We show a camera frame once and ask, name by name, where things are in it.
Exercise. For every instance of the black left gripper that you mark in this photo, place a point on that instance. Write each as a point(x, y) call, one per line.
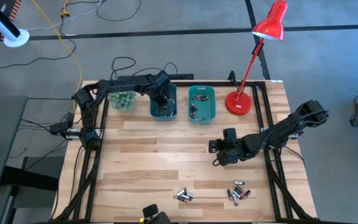
point(160, 93)

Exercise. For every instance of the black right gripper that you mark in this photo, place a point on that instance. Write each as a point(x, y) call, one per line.
point(232, 152)

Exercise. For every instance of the silver and black AA battery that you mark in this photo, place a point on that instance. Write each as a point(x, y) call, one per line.
point(183, 196)
point(236, 193)
point(235, 200)
point(181, 192)
point(190, 198)
point(239, 183)
point(190, 194)
point(171, 113)

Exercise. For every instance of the blue plastic bin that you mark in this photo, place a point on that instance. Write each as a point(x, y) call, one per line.
point(174, 102)

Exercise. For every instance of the black and copper AA battery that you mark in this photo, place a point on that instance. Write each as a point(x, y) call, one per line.
point(229, 194)
point(240, 190)
point(182, 199)
point(193, 109)
point(197, 118)
point(195, 97)
point(246, 194)
point(205, 99)
point(201, 98)

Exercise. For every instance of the green plastic bin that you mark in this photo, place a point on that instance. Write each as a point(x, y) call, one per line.
point(205, 109)

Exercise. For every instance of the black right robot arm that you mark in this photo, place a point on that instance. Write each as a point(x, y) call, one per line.
point(291, 124)

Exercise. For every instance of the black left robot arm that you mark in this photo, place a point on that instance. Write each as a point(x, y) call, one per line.
point(87, 109)

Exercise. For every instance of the green succulent in patterned pot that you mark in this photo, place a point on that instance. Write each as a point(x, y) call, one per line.
point(121, 101)

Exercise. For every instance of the red desk lamp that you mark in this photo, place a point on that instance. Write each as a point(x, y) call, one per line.
point(238, 104)

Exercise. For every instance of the black clamp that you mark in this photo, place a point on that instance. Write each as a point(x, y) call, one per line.
point(232, 77)

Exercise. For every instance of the black device with yellow tag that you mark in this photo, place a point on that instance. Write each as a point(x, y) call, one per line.
point(151, 211)

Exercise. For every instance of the black power adapter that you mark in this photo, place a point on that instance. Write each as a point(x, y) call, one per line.
point(59, 127)

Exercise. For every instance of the yellow power plug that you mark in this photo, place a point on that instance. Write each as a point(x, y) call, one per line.
point(64, 13)

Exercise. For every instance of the white pole with round base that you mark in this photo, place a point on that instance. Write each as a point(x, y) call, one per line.
point(16, 39)

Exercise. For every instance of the dark grey desk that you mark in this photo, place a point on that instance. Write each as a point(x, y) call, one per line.
point(5, 146)

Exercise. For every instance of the orange black striped tape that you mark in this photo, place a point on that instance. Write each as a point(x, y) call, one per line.
point(16, 4)

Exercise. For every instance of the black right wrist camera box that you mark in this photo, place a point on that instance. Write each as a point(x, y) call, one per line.
point(229, 134)

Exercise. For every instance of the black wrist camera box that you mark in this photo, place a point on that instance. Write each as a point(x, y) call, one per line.
point(163, 77)
point(229, 134)

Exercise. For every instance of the black aluminium table frame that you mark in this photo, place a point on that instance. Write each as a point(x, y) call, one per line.
point(182, 84)

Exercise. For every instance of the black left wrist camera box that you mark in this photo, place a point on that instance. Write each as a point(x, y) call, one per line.
point(163, 77)

